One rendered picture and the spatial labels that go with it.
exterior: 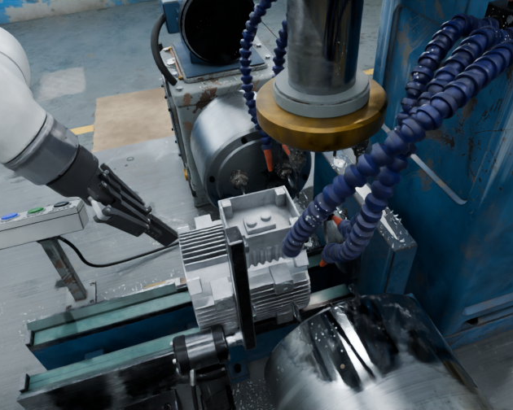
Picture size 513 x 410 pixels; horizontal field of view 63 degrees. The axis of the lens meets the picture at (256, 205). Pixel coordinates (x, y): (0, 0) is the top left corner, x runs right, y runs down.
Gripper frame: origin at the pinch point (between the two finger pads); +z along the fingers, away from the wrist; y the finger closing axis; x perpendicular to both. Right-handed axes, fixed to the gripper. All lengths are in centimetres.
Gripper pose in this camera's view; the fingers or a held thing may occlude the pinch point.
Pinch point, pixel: (158, 230)
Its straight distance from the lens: 74.9
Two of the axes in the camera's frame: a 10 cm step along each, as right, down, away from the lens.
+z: 5.3, 5.2, 6.7
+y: -2.9, -6.3, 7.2
